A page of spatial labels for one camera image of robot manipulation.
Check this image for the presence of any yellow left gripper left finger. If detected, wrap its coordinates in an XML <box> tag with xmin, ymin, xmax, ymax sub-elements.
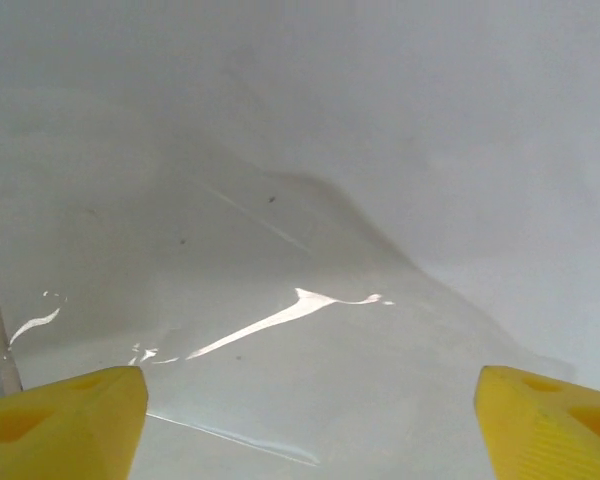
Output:
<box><xmin>0</xmin><ymin>365</ymin><xmax>150</xmax><ymax>480</ymax></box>

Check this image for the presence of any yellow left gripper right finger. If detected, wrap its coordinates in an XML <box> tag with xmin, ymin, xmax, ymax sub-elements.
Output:
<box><xmin>472</xmin><ymin>365</ymin><xmax>600</xmax><ymax>480</ymax></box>

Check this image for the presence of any white paper sheet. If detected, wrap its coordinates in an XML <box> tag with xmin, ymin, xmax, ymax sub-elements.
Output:
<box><xmin>0</xmin><ymin>0</ymin><xmax>600</xmax><ymax>480</ymax></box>

